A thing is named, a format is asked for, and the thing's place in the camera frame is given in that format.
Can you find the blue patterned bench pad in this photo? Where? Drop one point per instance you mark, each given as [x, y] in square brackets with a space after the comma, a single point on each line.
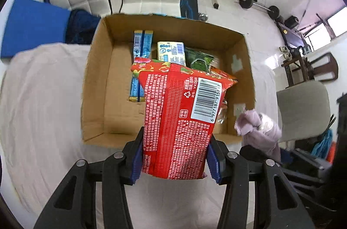
[189, 9]

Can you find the green snack bag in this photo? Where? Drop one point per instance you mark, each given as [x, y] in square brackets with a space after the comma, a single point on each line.
[198, 60]

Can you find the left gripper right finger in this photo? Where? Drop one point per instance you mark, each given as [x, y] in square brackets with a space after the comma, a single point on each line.
[277, 205]

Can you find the open cardboard box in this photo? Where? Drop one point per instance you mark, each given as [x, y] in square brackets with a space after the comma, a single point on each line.
[113, 100]

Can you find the orange sunflower seed bag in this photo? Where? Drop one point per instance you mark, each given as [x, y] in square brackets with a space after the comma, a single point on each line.
[224, 105]

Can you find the white blue tissue pack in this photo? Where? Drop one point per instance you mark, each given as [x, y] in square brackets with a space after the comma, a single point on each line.
[172, 52]

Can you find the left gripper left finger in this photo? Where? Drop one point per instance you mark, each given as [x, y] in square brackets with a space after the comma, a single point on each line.
[73, 203]

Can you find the lilac cloth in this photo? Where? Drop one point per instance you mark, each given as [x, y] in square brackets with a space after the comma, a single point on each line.
[259, 131]

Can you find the dark blue cloth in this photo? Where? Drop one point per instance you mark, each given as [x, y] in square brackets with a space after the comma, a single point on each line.
[81, 27]

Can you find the dark wooden chair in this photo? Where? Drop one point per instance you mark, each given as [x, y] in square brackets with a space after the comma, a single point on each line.
[323, 65]

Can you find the floor barbell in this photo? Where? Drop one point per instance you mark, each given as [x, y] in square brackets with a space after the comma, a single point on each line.
[272, 11]

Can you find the grey table cloth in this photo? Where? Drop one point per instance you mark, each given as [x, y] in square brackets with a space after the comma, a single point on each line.
[41, 139]

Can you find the blue foam mat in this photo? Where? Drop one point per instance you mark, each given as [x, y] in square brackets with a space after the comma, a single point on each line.
[31, 24]

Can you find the grey upholstered chair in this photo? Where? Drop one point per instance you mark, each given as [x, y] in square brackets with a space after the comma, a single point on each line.
[304, 110]

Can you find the red snack bag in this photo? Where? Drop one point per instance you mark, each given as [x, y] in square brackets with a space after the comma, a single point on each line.
[182, 106]

